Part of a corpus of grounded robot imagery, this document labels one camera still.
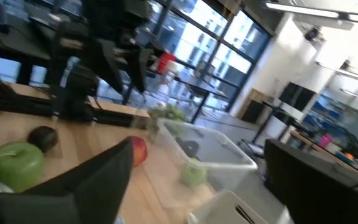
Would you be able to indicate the pink cup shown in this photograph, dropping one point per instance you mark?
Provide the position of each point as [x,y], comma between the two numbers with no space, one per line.
[325,140]

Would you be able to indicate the green grape bunch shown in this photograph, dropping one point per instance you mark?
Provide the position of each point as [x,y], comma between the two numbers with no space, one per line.
[169,113]

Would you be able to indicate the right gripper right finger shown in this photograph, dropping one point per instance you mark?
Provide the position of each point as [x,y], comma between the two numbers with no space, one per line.
[322,199]

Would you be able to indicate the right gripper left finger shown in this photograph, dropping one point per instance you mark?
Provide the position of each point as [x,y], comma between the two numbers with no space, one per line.
[104,186]

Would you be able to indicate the white ceiling lamp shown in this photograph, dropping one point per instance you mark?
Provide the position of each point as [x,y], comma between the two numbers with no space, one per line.
[306,12]

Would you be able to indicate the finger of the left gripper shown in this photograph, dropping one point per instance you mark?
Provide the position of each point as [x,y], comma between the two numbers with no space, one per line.
[109,62]
[144,68]

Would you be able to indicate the wooden cabinet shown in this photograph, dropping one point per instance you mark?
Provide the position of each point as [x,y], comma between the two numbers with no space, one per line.
[255,105]

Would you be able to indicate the clear plastic bin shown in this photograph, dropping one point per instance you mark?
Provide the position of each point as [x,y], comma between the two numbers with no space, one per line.
[216,149]

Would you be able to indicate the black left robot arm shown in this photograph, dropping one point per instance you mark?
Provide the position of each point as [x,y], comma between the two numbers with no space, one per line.
[76,93]

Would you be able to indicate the black monitor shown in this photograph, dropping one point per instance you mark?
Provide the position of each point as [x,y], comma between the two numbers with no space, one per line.
[297,96]

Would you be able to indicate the black metal table frame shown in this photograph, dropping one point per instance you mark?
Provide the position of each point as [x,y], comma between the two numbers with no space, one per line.
[26,102]

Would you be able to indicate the large black-framed window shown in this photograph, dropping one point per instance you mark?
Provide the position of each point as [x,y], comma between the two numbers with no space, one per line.
[197,40]

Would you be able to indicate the black desk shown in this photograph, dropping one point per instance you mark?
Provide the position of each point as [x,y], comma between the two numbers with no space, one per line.
[11,43]

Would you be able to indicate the dark red apple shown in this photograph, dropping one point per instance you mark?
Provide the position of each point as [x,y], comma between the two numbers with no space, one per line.
[140,152]

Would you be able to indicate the green apple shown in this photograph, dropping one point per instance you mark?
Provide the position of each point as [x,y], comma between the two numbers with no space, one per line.
[194,174]
[14,165]

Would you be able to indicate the small grey plastic bin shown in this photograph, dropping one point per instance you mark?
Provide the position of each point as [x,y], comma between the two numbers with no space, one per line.
[222,208]

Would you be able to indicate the dark brown round fruit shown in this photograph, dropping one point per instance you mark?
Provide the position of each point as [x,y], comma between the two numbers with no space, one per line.
[43,138]

